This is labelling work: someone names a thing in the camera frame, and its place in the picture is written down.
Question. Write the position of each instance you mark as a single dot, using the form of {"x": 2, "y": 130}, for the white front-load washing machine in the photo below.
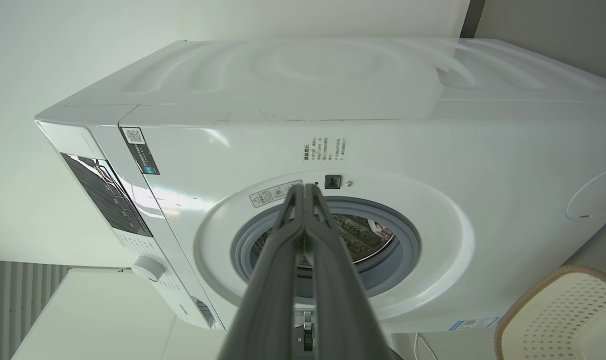
{"x": 383, "y": 140}

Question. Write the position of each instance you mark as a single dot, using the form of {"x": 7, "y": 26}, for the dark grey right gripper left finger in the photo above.
{"x": 267, "y": 300}

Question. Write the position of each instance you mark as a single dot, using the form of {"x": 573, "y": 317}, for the beige perforated laundry basket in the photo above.
{"x": 558, "y": 320}

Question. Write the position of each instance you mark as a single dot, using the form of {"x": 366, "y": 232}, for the white cabinet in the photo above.
{"x": 97, "y": 320}

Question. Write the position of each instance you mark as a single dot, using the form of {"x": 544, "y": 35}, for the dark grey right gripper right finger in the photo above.
{"x": 343, "y": 310}

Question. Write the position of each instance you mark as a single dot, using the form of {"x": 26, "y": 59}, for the white slatted panel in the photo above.
{"x": 12, "y": 300}

